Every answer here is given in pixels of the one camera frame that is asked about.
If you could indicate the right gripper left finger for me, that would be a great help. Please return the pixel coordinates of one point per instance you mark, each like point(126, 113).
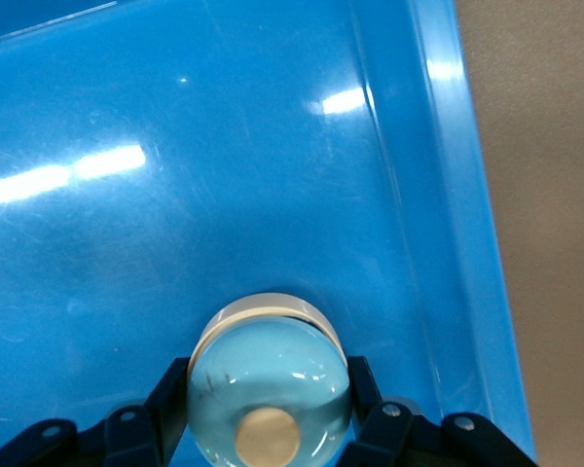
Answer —
point(165, 418)

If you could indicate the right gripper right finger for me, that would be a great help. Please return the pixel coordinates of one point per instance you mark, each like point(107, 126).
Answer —
point(370, 423)

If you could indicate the blue dome bell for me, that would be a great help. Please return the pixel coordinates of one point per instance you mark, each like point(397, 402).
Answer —
point(272, 379)

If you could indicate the blue plastic tray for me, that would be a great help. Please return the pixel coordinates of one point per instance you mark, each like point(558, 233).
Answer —
point(175, 194)

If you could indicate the brown table mat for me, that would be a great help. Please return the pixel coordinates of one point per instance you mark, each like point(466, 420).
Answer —
point(555, 243)

